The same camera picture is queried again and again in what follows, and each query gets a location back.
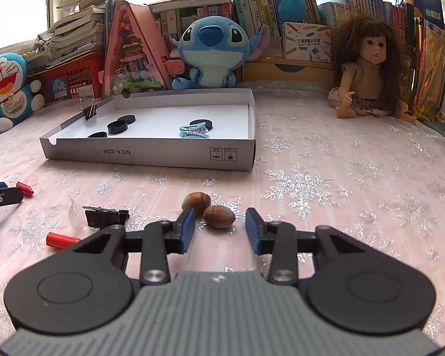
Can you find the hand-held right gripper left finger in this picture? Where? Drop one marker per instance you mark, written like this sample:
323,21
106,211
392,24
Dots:
187,230

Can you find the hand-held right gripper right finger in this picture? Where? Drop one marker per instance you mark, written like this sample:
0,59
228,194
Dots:
253,231

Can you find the red plastic cone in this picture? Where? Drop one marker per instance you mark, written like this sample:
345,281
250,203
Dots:
61,240
25,189

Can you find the brown acorn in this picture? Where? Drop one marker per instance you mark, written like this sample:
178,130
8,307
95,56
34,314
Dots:
218,217
198,200

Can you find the plain blue hair clip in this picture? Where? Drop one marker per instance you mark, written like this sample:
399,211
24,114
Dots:
185,129

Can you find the large black round disc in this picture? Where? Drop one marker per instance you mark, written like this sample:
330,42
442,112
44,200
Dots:
200,122

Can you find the white cardboard box tray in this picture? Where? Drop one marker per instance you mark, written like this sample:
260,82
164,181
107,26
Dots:
159,111

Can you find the small black round disc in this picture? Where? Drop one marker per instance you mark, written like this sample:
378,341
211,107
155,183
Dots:
128,119

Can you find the clear plastic half shell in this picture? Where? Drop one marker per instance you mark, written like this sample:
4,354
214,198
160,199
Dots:
76,215

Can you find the large black binder clip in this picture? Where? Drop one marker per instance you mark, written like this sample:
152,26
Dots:
104,217

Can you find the blue cat plush toy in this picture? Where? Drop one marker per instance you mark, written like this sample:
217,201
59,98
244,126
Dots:
5,85

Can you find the pink snowflake tablecloth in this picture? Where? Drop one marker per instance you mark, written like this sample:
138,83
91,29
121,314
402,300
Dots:
356,178

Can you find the small black binder clip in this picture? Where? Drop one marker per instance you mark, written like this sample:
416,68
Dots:
91,110

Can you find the red plastic crate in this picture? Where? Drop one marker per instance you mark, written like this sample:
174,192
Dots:
74,78

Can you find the wooden drawer box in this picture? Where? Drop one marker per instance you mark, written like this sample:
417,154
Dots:
282,72

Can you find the window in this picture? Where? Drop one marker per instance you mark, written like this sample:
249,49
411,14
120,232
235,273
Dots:
15,18

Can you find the pile of books and papers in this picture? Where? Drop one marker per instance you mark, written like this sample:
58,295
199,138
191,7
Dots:
78,29

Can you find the pink triangular model house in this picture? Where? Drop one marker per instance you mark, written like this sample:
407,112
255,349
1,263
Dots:
133,52

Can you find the blue alien plush toy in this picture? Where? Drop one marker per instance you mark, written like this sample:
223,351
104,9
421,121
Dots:
211,44

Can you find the white label printer box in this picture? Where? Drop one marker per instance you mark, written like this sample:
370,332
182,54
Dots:
304,40

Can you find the long-haired baby doll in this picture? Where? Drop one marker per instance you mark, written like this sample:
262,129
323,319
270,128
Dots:
371,52

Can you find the short row of books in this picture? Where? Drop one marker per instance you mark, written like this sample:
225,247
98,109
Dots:
178,15

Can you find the blue plush ball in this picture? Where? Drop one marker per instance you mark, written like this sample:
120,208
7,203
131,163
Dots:
292,7

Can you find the long row of books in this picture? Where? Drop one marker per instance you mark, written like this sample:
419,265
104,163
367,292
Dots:
259,0

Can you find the row of colourful picture books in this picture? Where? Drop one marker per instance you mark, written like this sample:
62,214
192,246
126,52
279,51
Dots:
430,63

